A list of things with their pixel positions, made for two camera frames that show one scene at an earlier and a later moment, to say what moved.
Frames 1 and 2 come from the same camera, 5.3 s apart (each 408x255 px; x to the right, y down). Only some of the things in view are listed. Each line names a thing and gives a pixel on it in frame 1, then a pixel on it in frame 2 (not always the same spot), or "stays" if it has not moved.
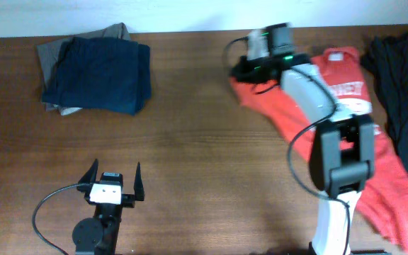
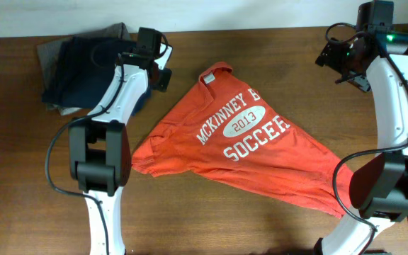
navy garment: x=108 y=75 stays
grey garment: x=48 y=53 stays
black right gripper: x=235 y=71 → x=333 y=61
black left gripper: x=128 y=200 → x=161 y=83
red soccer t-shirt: x=391 y=200 → x=222 y=128
